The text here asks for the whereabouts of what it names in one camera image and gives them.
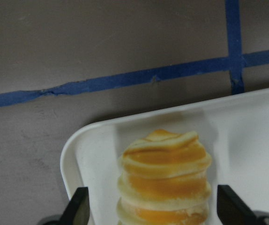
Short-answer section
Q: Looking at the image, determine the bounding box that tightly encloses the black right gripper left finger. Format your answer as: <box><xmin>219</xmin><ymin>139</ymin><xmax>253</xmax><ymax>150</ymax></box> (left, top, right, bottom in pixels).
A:
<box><xmin>59</xmin><ymin>187</ymin><xmax>90</xmax><ymax>225</ymax></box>

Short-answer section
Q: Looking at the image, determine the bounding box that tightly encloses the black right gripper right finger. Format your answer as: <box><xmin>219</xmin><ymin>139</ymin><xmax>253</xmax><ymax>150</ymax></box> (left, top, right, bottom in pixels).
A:
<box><xmin>217</xmin><ymin>185</ymin><xmax>261</xmax><ymax>225</ymax></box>

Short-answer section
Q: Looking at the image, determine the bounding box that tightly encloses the striped orange bread roll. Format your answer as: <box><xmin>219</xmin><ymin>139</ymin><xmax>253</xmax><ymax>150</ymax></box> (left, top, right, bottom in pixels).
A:
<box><xmin>116</xmin><ymin>129</ymin><xmax>212</xmax><ymax>225</ymax></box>

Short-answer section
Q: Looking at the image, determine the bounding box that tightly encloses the white rectangular tray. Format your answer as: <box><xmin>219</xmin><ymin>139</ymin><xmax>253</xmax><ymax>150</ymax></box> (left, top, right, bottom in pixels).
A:
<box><xmin>60</xmin><ymin>89</ymin><xmax>269</xmax><ymax>225</ymax></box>

